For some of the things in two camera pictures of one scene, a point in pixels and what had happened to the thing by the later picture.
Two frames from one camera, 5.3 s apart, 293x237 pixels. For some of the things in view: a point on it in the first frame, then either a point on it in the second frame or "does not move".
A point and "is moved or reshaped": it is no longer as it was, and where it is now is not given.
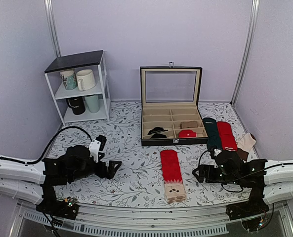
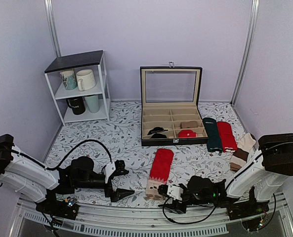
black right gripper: x=204 y=168 -> x=176 y=208
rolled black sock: x=155 y=133 does not move
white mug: x=85 y=79 does not move
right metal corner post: x=250 y=36 does not move
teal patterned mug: x=69 y=79 does not move
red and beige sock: x=174 y=187 is moved or reshaped
